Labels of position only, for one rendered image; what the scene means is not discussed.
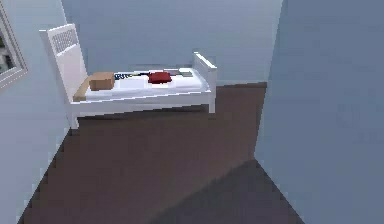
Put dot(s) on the blue patterned book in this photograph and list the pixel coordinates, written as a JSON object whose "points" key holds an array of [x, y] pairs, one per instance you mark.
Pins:
{"points": [[124, 76]]}

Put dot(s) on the grey flat book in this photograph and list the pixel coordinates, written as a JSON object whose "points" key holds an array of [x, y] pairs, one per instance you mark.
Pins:
{"points": [[185, 71]]}

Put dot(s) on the white framed window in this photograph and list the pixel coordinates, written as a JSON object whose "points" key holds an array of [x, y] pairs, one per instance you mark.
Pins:
{"points": [[6, 56]]}

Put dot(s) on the red cushion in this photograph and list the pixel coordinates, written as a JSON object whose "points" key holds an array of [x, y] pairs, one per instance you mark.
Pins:
{"points": [[159, 77]]}

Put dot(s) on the tan pillow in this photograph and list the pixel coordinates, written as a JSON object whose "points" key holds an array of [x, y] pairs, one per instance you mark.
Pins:
{"points": [[101, 81]]}

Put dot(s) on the white bed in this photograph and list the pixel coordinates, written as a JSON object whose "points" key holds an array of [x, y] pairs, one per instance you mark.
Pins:
{"points": [[140, 100]]}

